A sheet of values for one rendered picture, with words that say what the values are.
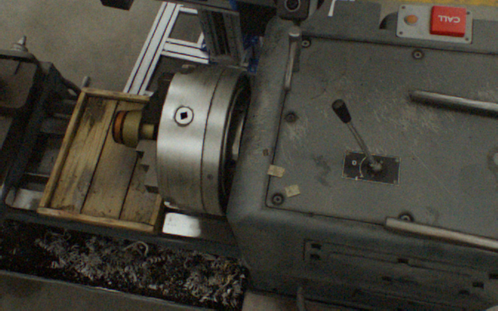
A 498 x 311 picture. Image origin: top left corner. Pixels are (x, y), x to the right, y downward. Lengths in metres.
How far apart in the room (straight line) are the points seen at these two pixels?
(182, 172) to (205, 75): 0.20
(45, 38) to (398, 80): 2.20
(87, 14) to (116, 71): 0.41
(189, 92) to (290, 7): 0.32
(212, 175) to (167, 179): 0.09
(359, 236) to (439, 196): 0.15
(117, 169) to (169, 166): 0.39
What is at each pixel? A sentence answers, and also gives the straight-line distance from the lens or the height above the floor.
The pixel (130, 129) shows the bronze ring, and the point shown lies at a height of 1.12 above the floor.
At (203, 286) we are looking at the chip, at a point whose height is 0.56.
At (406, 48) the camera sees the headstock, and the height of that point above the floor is 1.26.
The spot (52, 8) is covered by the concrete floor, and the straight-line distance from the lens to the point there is 2.98.
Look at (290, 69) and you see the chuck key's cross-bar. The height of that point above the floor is 1.35.
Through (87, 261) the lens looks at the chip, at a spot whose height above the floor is 0.58.
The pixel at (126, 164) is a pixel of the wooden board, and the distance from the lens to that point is 1.34.
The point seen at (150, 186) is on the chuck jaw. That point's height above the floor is 1.11.
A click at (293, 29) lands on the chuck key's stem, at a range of 0.86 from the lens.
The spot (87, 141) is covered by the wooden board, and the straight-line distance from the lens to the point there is 1.40.
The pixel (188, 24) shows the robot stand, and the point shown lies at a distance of 2.40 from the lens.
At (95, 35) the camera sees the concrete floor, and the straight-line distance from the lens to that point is 2.78.
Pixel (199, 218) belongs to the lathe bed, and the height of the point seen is 0.87.
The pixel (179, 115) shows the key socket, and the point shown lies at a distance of 0.96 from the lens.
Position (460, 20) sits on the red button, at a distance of 1.05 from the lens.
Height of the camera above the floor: 2.06
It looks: 65 degrees down
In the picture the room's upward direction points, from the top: 11 degrees counter-clockwise
